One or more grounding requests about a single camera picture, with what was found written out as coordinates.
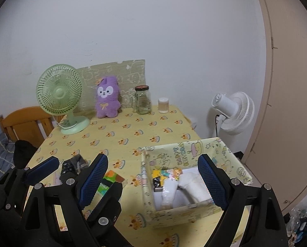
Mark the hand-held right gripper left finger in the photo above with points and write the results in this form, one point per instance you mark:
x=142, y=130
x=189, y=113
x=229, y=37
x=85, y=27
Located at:
x=91, y=182

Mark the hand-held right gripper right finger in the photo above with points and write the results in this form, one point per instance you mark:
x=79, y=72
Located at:
x=212, y=182

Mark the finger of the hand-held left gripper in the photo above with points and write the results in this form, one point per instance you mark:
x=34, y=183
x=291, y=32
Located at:
x=109, y=205
x=44, y=167

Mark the white cloth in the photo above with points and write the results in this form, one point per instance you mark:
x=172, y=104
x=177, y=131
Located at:
x=192, y=185

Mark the green tissue packet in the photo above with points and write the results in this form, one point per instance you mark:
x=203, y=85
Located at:
x=112, y=176

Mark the printed paper box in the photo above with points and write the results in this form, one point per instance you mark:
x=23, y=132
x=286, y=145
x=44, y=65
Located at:
x=184, y=151

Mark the clear packet of cotton pads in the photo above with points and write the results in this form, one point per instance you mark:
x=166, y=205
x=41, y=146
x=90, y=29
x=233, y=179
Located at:
x=170, y=193

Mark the cartoon printed tissue packet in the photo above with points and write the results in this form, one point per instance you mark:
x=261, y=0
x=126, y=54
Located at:
x=169, y=173

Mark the grey rolled socks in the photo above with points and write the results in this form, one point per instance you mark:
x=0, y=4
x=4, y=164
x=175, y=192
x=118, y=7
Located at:
x=80, y=162

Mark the black garment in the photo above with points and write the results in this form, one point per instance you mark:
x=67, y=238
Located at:
x=22, y=151

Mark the wooden bed headboard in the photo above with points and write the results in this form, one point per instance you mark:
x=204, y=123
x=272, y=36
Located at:
x=22, y=121

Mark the yellow printed tablecloth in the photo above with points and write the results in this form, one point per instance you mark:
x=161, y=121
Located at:
x=133, y=131

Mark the white floor fan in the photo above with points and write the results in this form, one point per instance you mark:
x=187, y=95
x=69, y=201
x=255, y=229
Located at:
x=238, y=113

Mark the green desk fan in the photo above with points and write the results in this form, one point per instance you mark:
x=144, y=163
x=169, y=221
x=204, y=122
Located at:
x=58, y=92

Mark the purple plush rabbit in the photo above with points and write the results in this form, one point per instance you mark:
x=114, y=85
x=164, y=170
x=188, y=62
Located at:
x=107, y=100

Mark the small white jar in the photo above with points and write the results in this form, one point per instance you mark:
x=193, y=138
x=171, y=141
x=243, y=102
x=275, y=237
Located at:
x=163, y=106

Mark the glass jar with brown lid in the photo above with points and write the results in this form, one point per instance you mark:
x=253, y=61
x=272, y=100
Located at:
x=143, y=103

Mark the clutter of plastic bags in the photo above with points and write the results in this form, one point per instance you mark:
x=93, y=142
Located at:
x=302, y=226

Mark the beige door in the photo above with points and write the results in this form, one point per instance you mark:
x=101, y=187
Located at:
x=292, y=108

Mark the beige printed board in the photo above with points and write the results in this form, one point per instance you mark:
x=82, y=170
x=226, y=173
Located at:
x=133, y=74

